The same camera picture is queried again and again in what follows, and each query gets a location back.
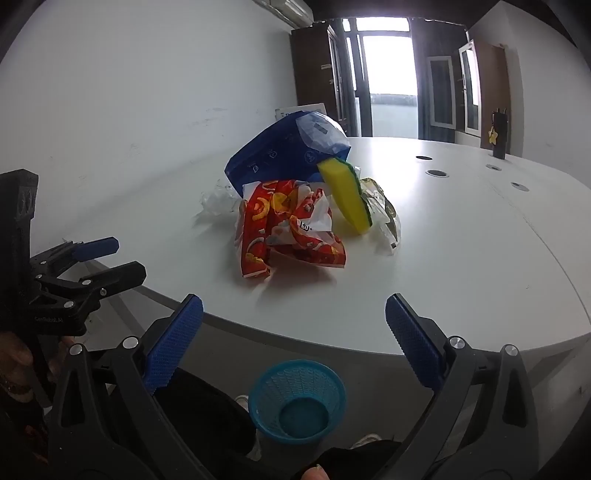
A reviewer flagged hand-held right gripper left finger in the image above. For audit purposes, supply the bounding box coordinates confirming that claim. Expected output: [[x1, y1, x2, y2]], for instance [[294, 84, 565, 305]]
[[48, 294, 218, 480]]

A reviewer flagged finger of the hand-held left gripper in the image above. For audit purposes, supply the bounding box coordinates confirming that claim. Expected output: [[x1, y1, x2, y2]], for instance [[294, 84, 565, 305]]
[[30, 237, 120, 278], [37, 261, 147, 309]]

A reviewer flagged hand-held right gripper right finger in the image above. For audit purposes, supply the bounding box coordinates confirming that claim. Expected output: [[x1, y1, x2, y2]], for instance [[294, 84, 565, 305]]
[[374, 293, 541, 480]]

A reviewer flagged blue plastic basket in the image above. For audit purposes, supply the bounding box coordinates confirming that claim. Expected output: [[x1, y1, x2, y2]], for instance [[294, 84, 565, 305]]
[[248, 361, 347, 446]]

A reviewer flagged clear plastic wrap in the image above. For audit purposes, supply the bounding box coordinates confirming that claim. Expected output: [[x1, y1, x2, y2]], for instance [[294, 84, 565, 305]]
[[199, 180, 243, 220]]

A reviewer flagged gold clear wrapper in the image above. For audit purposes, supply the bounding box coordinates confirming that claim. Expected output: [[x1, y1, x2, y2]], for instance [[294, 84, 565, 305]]
[[360, 176, 402, 254]]

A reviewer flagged red snack bag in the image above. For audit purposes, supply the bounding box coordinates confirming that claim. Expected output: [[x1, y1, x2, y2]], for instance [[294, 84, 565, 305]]
[[238, 179, 347, 280]]

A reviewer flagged yellow green sponge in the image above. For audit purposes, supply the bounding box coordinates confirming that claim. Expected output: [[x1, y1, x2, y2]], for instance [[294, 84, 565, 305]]
[[318, 157, 374, 235]]

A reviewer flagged blue tissue packet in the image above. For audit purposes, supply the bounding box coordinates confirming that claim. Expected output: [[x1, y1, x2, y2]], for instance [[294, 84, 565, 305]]
[[225, 112, 352, 197]]

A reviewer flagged person's left hand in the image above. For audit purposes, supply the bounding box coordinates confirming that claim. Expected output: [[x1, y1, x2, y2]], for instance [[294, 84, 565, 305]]
[[0, 330, 77, 398]]

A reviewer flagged person's left leg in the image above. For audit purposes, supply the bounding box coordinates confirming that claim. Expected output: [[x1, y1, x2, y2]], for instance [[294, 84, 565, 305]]
[[152, 367, 257, 480]]

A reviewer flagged black bottle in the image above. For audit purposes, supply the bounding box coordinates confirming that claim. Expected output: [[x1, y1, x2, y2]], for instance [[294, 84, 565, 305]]
[[490, 108, 509, 160]]

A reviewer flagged white framed window leaf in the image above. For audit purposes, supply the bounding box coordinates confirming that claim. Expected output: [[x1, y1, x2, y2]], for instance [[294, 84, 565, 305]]
[[426, 55, 457, 130]]

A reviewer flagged glass balcony door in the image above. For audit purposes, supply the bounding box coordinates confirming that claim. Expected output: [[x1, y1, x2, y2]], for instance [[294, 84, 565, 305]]
[[344, 17, 421, 139]]

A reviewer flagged brown wooden cabinet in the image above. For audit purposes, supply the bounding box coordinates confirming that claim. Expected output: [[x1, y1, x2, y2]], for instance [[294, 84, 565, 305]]
[[290, 21, 352, 138]]

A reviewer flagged brown glass door cabinet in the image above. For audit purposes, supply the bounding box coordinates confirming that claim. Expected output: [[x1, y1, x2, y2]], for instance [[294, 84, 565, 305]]
[[457, 39, 511, 148]]

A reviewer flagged white air conditioner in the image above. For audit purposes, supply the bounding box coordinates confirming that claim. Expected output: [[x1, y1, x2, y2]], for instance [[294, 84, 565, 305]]
[[268, 0, 315, 26]]

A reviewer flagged dark curtain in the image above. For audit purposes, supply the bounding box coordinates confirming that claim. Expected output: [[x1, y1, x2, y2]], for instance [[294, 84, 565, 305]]
[[409, 17, 468, 141]]

